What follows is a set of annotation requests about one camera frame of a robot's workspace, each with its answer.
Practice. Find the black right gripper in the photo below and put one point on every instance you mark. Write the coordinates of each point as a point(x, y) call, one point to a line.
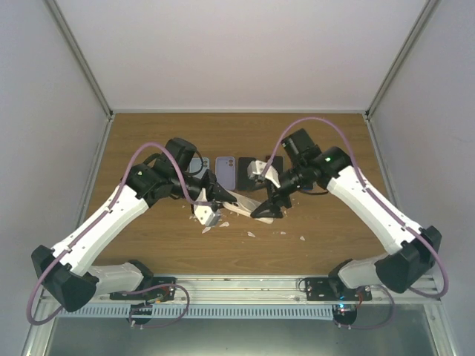
point(274, 193)

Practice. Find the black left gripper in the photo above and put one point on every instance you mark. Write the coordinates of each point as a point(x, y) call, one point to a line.
point(220, 193)

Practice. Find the white phone stand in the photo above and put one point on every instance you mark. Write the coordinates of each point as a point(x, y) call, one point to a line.
point(242, 206)

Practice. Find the dark green smartphone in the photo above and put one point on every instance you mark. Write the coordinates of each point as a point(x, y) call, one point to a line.
point(243, 182)

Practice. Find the lavender phone case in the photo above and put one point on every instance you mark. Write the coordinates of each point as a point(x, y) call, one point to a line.
point(225, 171)

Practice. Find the light blue phone case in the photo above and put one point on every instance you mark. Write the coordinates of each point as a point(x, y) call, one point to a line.
point(198, 166)

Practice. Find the phone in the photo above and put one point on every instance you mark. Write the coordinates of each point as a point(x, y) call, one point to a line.
point(278, 163)

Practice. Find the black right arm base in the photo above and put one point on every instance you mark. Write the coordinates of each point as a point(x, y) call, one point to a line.
point(332, 289)

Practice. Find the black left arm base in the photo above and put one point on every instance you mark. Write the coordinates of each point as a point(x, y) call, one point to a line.
point(162, 294)

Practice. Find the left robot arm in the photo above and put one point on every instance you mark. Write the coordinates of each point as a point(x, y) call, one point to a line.
point(66, 270)

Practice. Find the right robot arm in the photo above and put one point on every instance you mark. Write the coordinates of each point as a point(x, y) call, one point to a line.
point(409, 248)

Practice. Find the white debris pile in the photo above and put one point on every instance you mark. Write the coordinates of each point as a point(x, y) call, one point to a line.
point(211, 226)

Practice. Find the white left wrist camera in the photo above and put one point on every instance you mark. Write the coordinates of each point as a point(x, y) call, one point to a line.
point(206, 209)

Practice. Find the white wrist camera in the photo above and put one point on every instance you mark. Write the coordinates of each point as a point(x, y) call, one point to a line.
point(206, 209)
point(259, 170)

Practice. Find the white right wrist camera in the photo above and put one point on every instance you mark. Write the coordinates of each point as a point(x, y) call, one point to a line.
point(259, 170)

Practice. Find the aluminium front rail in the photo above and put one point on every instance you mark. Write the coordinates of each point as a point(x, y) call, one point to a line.
point(279, 289)

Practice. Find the white slotted cable duct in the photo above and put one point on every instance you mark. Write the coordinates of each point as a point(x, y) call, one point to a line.
point(202, 311)

